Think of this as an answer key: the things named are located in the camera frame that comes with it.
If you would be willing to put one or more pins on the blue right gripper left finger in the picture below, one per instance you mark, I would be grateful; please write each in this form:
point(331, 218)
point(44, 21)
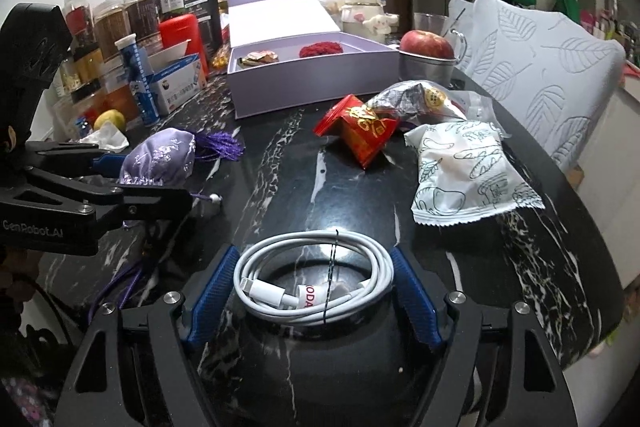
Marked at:
point(206, 294)

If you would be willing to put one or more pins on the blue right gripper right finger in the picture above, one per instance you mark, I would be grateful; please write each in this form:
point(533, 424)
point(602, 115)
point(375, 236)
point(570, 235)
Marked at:
point(415, 301)

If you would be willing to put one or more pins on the lavender satin drawstring pouch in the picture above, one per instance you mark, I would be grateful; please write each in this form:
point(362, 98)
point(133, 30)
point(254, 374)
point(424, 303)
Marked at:
point(168, 157)

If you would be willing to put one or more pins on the white green-print snack packet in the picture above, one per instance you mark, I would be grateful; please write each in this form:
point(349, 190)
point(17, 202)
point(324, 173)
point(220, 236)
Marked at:
point(464, 175)

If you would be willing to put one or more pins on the red gold candy packet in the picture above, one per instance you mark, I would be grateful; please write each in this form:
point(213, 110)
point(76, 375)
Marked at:
point(363, 131)

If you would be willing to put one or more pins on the silver foil snack packet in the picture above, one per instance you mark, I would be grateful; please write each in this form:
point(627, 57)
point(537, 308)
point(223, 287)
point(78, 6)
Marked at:
point(416, 101)

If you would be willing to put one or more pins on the gold brown snack packet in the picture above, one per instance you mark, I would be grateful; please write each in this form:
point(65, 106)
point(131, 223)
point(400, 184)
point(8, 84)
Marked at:
point(258, 58)

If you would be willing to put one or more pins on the red fluffy scrunchie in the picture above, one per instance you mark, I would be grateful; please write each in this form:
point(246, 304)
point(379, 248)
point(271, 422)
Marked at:
point(321, 48)

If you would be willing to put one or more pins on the crumpled white tissue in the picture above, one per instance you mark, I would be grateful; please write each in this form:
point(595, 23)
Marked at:
point(108, 137)

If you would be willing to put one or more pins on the yellow lemon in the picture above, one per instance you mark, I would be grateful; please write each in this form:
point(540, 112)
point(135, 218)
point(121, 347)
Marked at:
point(114, 117)

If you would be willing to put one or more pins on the blue white tablet tube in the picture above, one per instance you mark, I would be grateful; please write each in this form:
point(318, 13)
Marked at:
point(137, 82)

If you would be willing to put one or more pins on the blue white tissue box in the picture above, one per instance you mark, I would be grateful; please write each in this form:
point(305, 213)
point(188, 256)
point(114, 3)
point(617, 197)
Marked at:
point(176, 77)

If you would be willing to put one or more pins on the glass jar red contents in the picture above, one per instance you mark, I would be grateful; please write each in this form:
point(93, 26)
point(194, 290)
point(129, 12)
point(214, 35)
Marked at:
point(79, 21)

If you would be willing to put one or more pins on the glass jar brown contents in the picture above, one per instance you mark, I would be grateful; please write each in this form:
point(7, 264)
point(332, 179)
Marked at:
point(111, 23)

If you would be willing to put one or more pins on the red plastic container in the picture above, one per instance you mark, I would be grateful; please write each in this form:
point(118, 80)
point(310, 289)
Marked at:
point(184, 28)

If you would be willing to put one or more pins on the white cabinet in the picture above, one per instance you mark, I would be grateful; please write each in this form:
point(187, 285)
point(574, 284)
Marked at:
point(610, 188)

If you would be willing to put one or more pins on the small metal bowl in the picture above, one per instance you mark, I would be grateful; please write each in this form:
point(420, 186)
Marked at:
point(418, 67)

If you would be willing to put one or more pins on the black snack pouch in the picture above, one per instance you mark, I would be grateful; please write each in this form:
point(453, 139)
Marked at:
point(207, 14)

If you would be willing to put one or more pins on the lavender gift box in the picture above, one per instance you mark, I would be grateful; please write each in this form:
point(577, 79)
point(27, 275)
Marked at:
point(288, 53)

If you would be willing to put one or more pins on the red apple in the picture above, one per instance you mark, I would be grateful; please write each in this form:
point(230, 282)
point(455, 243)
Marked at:
point(426, 43)

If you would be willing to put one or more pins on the grey leaf-pattern cushion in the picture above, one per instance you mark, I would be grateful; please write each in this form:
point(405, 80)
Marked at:
point(548, 72)

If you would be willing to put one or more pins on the clear drinking glass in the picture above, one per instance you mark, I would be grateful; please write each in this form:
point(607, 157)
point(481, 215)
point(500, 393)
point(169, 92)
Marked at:
point(446, 27)

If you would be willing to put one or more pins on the cream cartoon kettle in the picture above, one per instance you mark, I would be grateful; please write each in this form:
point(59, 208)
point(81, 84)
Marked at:
point(368, 19)

